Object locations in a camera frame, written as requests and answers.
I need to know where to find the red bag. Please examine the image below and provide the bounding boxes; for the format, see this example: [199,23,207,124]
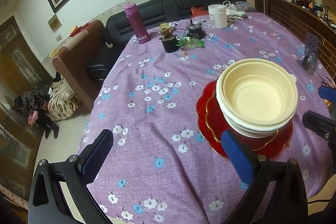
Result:
[191,7,209,18]

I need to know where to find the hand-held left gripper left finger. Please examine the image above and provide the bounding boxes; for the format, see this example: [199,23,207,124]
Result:
[28,129,114,224]

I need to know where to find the black leather sofa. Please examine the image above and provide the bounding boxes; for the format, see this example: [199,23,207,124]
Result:
[88,0,247,80]

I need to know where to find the brown tiled counter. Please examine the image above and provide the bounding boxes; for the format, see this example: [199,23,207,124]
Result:
[264,0,336,88]

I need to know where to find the red glass plate gold rim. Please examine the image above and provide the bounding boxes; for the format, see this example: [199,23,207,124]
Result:
[197,81,293,159]
[206,90,279,151]

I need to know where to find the wooden glass-door cabinet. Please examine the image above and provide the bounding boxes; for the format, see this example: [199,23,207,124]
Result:
[0,17,57,188]

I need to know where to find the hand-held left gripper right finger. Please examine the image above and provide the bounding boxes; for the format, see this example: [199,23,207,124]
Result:
[221,130,308,224]

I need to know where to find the white cotton gloves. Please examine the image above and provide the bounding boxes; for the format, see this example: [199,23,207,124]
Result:
[226,9,246,22]

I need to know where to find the white plastic jar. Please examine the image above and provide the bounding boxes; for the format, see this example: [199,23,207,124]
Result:
[208,4,227,29]

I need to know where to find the black pot with brown figure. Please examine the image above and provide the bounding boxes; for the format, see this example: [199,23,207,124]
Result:
[158,30,179,53]

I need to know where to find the green snack packet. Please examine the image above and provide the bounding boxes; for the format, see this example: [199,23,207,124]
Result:
[175,38,205,48]

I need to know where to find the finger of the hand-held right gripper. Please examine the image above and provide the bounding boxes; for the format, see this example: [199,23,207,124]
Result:
[318,85,336,104]
[302,111,336,142]

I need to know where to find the purple thermos bottle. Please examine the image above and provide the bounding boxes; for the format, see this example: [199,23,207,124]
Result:
[124,3,150,44]

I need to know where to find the clear plastic bag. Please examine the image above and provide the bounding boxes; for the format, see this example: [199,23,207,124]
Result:
[223,0,254,13]

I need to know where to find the yellow snack packet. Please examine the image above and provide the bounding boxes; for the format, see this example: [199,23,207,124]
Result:
[160,22,176,33]

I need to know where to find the printed blanket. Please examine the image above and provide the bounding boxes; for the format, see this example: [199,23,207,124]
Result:
[49,81,80,122]

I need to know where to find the small framed picture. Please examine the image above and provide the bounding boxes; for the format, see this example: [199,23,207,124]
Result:
[47,14,62,33]

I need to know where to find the white foam bowl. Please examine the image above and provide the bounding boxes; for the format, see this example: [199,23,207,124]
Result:
[216,59,298,127]
[231,127,279,138]

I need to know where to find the purple metal phone stand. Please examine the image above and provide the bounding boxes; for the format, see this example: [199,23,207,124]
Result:
[297,32,323,75]

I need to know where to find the brown armchair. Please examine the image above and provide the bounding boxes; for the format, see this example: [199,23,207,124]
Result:
[52,20,105,110]

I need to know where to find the purple floral tablecloth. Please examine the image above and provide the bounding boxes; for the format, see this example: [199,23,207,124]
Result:
[77,12,332,224]

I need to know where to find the red box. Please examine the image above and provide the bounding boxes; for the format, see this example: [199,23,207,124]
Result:
[70,25,90,37]

